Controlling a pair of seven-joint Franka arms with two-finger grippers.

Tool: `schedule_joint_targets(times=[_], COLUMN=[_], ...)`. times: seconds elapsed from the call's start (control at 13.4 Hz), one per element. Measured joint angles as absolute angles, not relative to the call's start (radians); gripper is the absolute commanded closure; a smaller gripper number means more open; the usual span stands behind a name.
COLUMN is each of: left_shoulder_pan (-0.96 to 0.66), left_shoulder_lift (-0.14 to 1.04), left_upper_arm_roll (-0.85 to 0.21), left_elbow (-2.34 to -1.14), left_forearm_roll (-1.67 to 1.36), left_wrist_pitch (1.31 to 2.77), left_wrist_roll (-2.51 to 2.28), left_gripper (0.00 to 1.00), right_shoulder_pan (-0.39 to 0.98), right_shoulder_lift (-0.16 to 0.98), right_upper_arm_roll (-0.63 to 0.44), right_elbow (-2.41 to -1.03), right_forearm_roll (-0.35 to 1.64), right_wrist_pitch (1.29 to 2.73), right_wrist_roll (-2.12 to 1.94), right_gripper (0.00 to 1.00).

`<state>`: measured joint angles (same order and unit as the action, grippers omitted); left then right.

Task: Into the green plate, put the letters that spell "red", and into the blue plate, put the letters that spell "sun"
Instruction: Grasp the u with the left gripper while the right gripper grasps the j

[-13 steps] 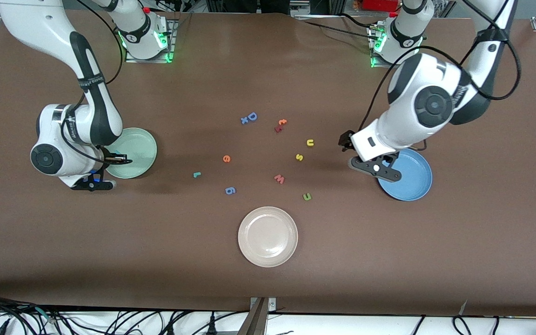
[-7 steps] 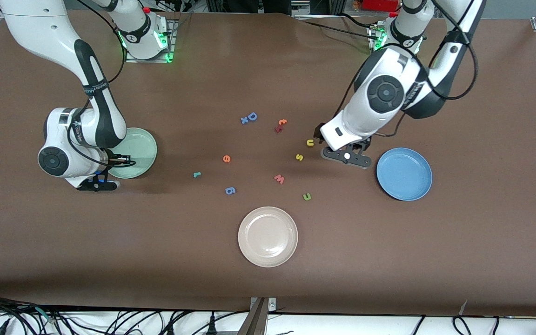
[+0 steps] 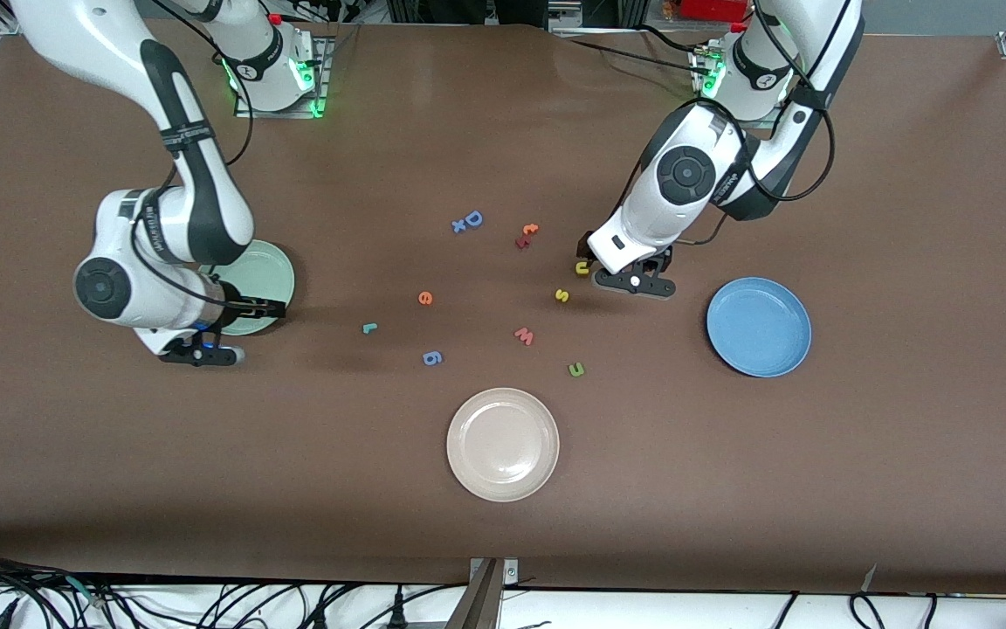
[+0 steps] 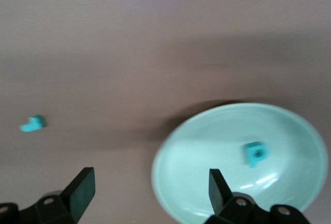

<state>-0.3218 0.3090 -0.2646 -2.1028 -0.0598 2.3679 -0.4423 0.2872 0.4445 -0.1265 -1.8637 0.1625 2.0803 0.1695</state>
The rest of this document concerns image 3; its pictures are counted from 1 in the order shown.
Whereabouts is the pale green round plate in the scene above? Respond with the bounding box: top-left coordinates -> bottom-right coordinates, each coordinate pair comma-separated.
222,240 -> 296,337

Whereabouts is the blue round plate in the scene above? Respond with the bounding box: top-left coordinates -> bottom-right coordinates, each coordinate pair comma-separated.
706,277 -> 813,378

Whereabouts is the beige round plate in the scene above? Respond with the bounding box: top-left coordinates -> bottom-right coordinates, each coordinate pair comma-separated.
446,387 -> 561,503

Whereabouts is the red box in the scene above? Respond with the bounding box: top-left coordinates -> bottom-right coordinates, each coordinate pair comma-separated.
676,0 -> 753,23

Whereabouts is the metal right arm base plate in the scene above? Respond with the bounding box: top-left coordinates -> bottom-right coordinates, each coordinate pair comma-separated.
234,35 -> 331,119

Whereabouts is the black cable on table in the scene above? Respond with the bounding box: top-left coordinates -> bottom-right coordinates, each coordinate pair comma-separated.
568,24 -> 713,75

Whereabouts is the metal table edge bracket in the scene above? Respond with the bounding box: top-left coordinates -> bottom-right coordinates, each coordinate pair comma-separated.
446,557 -> 521,629

